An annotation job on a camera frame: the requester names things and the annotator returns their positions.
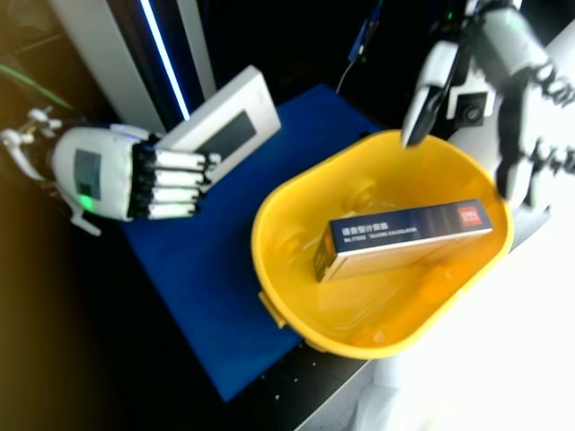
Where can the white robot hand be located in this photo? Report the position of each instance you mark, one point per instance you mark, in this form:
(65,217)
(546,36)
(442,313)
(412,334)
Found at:
(108,170)
(512,49)

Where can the white box with grey window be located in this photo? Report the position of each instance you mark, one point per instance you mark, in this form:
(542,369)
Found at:
(242,103)

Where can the navy and white calculator box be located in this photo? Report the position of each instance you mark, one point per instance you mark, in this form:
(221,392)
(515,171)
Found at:
(404,238)

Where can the robot column with blue light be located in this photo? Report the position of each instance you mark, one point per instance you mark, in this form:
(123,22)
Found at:
(112,45)

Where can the blue mat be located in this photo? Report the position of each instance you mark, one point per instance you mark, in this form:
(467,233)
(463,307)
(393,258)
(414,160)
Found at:
(202,278)

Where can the yellow plastic basin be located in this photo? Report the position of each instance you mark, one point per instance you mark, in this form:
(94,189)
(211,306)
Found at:
(359,310)

